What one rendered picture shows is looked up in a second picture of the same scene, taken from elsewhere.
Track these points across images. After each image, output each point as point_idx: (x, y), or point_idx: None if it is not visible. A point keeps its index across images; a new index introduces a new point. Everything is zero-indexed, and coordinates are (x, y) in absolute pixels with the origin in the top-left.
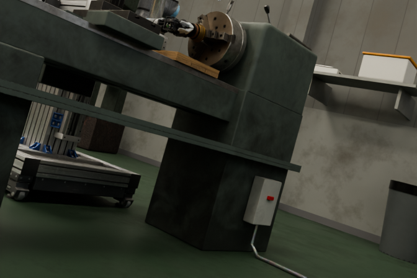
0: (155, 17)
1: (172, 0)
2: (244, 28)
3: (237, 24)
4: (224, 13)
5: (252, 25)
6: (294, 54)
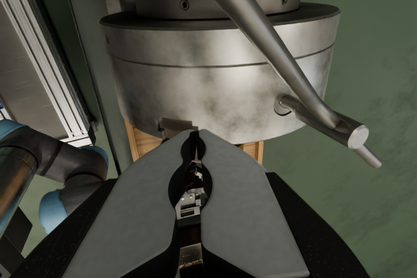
0: (7, 224)
1: None
2: None
3: (329, 67)
4: (299, 128)
5: None
6: None
